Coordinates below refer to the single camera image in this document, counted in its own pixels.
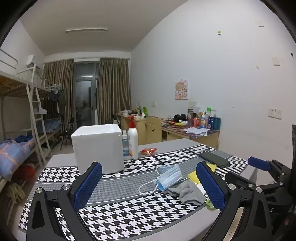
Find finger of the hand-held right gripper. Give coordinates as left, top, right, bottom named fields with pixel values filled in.
left=225, top=171, right=288, bottom=197
left=248, top=157, right=292, bottom=183

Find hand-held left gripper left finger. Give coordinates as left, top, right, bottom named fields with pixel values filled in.
left=26, top=161, right=103, bottom=241

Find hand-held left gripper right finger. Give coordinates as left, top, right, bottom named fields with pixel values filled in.
left=196, top=161, right=278, bottom=241

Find yellow-green tissue pack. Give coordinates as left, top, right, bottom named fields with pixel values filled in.
left=188, top=162, right=218, bottom=210

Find grey sock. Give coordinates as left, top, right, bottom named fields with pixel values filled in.
left=167, top=179, right=206, bottom=205

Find white foam box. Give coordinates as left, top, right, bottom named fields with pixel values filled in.
left=71, top=123, right=125, bottom=174

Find blue face mask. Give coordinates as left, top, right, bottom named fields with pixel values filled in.
left=139, top=164, right=183, bottom=195

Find black smartphone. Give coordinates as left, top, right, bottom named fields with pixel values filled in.
left=199, top=151, right=230, bottom=168

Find houndstooth table runner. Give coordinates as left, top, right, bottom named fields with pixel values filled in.
left=18, top=144, right=249, bottom=239

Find small clear spray bottle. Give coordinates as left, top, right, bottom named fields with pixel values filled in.
left=122, top=130, right=129, bottom=157

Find black folding chair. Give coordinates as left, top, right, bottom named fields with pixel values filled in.
left=60, top=117, right=75, bottom=150

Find printed papers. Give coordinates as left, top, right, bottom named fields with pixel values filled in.
left=185, top=127, right=208, bottom=135

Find blue bottles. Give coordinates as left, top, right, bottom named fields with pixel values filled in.
left=208, top=116, right=221, bottom=130

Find white pump bottle red top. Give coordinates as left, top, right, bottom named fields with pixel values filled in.
left=128, top=115, right=139, bottom=160

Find red bag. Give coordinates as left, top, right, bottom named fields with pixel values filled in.
left=22, top=163, right=35, bottom=183

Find blue bed sheet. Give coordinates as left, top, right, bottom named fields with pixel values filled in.
left=43, top=118, right=62, bottom=133

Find olive cloth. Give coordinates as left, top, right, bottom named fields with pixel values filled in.
left=7, top=183, right=26, bottom=204

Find blue plaid quilt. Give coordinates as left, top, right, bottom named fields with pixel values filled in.
left=0, top=138, right=37, bottom=181

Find wooden smiley chair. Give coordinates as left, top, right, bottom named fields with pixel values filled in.
left=144, top=116, right=162, bottom=144

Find glass balcony door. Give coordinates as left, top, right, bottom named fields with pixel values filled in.
left=73, top=62, right=100, bottom=126

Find brown curtain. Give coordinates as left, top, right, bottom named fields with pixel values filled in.
left=43, top=59, right=74, bottom=126
left=97, top=57, right=132, bottom=124

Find white metal bunk bed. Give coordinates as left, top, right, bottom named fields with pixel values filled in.
left=35, top=79, right=64, bottom=149
left=0, top=49, right=53, bottom=223

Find ceiling tube light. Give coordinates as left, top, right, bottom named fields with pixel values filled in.
left=66, top=28, right=107, bottom=33

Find double wall socket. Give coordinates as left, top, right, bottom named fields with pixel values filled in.
left=268, top=108, right=282, bottom=120

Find cartoon wall poster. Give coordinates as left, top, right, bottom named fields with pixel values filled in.
left=175, top=81, right=188, bottom=100

